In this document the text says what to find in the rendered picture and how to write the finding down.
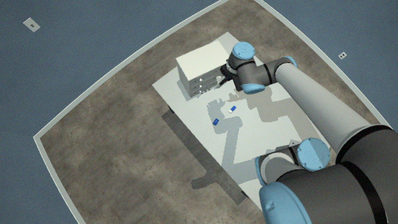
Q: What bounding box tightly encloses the grey drawer front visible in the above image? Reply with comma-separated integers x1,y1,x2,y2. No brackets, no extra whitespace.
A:
190,71,210,87
210,73,224,83
209,80,218,88
211,66,221,77
190,84,208,97
190,78,210,92

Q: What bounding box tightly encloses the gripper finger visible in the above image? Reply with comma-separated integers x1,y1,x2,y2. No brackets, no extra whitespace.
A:
216,76,228,88

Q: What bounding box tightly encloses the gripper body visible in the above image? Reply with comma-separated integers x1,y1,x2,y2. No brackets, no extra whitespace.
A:
220,64,233,81

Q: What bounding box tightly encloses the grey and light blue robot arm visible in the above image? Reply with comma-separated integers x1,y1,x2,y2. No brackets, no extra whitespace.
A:
226,42,398,224

